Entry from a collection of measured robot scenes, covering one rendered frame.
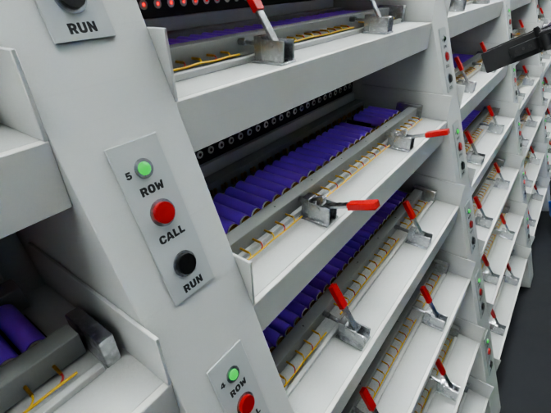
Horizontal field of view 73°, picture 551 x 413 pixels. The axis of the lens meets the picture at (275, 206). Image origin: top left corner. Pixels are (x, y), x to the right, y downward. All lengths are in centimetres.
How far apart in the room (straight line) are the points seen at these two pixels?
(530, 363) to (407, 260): 89
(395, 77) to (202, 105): 59
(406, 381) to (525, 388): 74
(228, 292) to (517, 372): 126
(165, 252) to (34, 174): 10
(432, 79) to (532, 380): 100
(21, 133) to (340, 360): 43
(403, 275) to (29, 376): 53
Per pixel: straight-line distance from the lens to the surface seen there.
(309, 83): 44
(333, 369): 53
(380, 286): 64
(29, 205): 26
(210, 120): 33
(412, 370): 77
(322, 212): 44
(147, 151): 28
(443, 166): 87
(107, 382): 33
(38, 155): 26
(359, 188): 53
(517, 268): 170
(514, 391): 145
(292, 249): 41
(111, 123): 27
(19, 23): 27
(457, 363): 104
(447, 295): 93
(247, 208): 45
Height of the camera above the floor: 107
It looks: 18 degrees down
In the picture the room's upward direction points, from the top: 18 degrees counter-clockwise
